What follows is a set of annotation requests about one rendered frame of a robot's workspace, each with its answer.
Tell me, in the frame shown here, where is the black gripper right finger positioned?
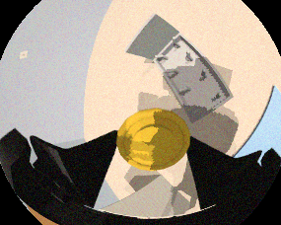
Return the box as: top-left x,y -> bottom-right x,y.
186,136 -> 262,210

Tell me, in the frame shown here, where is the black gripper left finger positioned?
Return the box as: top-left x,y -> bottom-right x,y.
30,129 -> 117,208

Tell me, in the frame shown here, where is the light blue flat square mat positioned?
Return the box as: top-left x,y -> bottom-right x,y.
234,85 -> 281,167

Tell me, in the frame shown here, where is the yellow round plate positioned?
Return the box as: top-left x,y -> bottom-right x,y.
116,109 -> 191,171

